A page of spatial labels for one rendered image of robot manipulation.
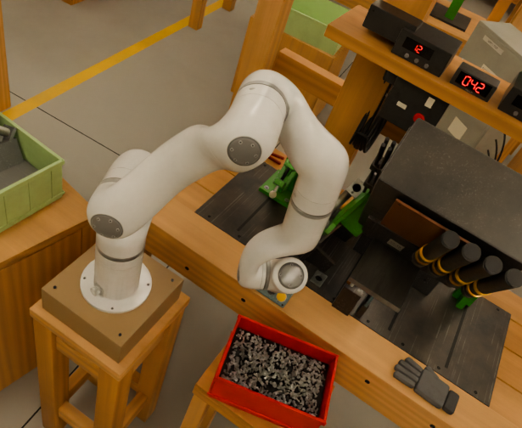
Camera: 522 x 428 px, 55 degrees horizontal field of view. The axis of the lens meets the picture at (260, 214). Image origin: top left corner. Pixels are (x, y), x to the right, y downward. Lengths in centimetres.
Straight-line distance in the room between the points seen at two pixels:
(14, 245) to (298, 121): 109
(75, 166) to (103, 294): 182
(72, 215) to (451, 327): 132
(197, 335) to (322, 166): 170
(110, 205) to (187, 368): 145
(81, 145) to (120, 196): 224
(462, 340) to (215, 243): 87
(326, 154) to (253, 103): 16
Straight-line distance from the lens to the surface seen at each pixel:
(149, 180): 104
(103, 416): 176
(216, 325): 256
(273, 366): 149
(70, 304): 143
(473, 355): 182
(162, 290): 147
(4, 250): 174
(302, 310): 160
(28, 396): 236
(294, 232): 106
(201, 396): 154
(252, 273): 116
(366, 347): 162
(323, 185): 95
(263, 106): 88
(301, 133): 94
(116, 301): 142
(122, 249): 124
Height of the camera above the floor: 215
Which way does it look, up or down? 44 degrees down
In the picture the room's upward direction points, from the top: 22 degrees clockwise
